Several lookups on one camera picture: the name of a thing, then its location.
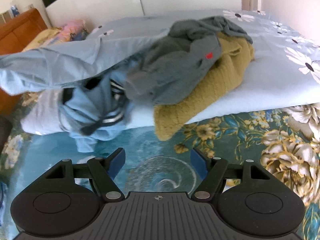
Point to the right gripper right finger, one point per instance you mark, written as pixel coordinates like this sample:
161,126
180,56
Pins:
211,171

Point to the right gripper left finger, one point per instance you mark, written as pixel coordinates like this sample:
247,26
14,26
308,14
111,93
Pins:
103,172

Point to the pale blue t-shirt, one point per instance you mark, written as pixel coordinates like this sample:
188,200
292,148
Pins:
63,65

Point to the blue garment striped trim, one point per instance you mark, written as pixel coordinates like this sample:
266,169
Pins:
96,109

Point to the teal floral blanket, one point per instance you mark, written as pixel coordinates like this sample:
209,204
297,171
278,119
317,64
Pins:
272,138

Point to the mustard yellow knit sweater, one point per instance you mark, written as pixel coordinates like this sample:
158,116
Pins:
225,75

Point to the grey sweatshirt red tag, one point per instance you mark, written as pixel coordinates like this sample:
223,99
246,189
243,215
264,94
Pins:
170,69

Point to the light blue floral quilt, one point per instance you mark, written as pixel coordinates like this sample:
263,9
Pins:
283,74

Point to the pink floral pillow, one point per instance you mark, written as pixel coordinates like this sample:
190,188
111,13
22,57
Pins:
74,30

